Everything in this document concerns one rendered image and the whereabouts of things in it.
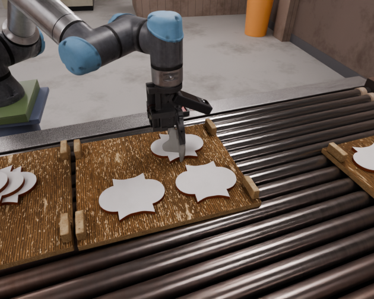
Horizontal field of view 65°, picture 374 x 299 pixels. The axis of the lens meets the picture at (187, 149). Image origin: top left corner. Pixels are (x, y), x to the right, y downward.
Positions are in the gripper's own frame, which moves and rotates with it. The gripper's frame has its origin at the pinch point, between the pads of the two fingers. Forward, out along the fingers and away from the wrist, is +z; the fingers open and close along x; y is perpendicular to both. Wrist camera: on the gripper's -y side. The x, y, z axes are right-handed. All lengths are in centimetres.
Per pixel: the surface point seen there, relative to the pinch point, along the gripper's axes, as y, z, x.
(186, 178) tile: 1.5, -0.7, 14.0
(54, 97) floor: 66, 93, -231
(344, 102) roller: -68, 3, -11
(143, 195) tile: 12.6, -0.7, 16.6
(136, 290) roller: 18.0, 1.9, 36.8
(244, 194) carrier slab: -10.4, 0.4, 22.1
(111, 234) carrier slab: 20.9, 0.2, 24.6
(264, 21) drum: -234, 71, -350
